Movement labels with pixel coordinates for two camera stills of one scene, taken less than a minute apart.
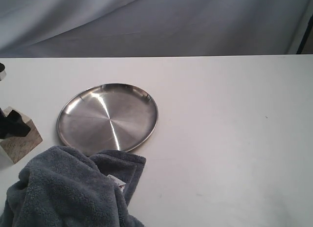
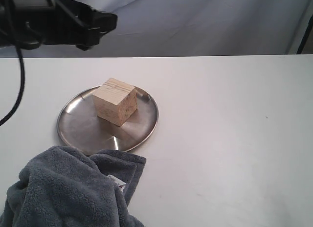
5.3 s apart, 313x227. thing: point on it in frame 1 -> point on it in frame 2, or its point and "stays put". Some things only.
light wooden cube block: [17, 148] -> [116, 101]
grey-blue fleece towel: [62, 187] stays put
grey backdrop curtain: [110, 24] stays put
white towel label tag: [120, 183] stays put
